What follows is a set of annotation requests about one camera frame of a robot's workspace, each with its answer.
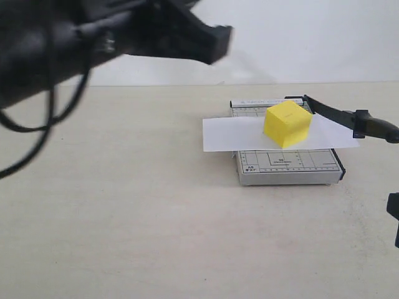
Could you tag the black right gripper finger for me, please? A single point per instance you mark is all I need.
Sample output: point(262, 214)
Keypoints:
point(393, 210)

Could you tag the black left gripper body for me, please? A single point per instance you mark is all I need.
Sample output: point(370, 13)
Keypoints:
point(91, 33)

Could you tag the black cutter blade arm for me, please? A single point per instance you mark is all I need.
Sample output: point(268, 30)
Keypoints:
point(360, 121)

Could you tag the yellow foam cube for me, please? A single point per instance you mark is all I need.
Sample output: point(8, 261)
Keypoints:
point(287, 123)

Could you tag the white paper sheet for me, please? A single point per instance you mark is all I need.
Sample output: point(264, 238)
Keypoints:
point(246, 133)

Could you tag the grey paper cutter base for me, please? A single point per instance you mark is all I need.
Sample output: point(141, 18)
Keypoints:
point(295, 167)

